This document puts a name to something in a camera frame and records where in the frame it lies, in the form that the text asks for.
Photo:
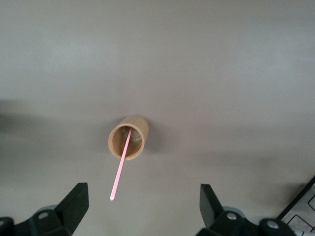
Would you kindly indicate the pink chopstick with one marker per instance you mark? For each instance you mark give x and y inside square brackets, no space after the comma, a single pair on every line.
[118,177]

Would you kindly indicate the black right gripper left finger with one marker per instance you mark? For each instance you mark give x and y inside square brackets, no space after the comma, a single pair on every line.
[64,216]

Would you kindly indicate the tan cylindrical cup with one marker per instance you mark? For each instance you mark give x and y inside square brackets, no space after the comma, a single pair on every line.
[141,127]

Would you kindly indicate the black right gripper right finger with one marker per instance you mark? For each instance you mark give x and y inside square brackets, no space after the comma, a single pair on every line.
[221,223]

